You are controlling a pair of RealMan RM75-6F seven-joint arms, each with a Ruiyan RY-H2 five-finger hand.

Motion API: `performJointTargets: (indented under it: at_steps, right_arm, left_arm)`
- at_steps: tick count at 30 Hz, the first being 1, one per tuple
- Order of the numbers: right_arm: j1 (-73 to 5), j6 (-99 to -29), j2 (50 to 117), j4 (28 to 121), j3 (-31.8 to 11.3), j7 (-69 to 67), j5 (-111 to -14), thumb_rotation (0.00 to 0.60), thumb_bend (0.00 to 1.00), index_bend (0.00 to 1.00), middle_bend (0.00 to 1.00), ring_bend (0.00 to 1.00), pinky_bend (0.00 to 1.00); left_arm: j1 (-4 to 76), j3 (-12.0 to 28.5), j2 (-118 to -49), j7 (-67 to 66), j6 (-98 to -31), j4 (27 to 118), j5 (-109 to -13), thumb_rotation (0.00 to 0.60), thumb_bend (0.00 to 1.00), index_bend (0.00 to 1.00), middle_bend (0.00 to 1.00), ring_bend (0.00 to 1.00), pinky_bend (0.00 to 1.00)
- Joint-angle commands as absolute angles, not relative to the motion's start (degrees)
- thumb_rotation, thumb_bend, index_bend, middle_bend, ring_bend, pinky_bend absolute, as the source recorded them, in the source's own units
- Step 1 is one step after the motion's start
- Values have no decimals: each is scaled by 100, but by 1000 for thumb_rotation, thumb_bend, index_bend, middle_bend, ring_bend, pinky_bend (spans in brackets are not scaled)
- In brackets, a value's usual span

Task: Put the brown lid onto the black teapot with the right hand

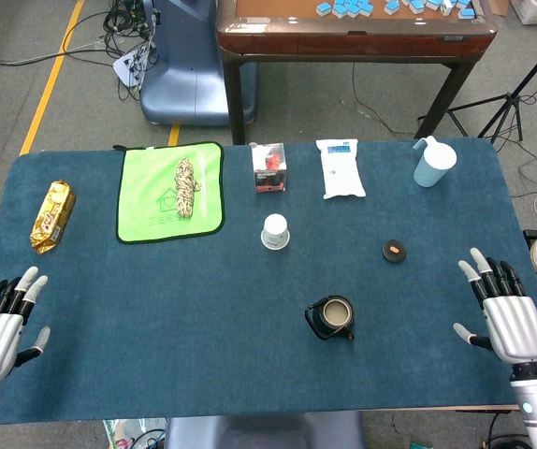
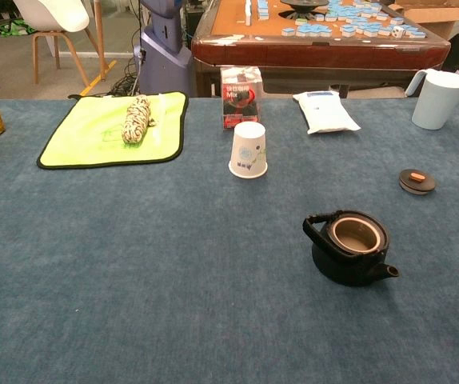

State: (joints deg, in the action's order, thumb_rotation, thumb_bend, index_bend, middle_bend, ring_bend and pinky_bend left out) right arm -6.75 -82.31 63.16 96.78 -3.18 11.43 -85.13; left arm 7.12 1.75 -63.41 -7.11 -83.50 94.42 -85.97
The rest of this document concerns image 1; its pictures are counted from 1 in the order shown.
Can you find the black tripod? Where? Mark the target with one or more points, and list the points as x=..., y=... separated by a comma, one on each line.
x=512, y=103

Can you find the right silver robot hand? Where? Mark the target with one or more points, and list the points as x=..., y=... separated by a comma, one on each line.
x=516, y=327

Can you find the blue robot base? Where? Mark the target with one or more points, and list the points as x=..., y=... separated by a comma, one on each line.
x=189, y=70

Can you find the blue white mahjong tile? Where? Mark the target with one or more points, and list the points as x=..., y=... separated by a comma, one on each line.
x=323, y=7
x=465, y=12

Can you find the white face mahjong tile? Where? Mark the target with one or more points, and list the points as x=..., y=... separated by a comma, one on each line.
x=446, y=7

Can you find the white wet wipes pack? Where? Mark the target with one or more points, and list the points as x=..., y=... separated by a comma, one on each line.
x=341, y=170

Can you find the white paper cup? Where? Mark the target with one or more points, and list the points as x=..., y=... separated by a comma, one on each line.
x=275, y=229

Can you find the gold snack package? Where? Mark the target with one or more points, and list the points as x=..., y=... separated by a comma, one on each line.
x=53, y=215

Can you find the clear box red black contents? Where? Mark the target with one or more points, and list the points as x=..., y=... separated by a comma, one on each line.
x=269, y=173

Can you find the white power strip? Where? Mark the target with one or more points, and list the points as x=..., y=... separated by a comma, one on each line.
x=126, y=70

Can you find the light blue pitcher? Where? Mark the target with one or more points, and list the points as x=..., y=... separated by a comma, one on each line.
x=432, y=166

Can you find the printed plastic bag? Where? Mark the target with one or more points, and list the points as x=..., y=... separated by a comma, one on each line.
x=123, y=435

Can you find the small black lid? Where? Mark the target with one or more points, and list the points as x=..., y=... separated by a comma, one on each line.
x=394, y=251

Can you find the green cloth black border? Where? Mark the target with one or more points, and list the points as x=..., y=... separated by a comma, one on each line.
x=151, y=192

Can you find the brown mahjong table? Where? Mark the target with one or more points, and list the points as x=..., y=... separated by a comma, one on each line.
x=343, y=39

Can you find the cardboard box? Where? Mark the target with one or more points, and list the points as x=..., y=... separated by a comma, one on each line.
x=497, y=7

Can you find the blue table mat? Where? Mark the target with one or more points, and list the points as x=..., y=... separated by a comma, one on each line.
x=156, y=304

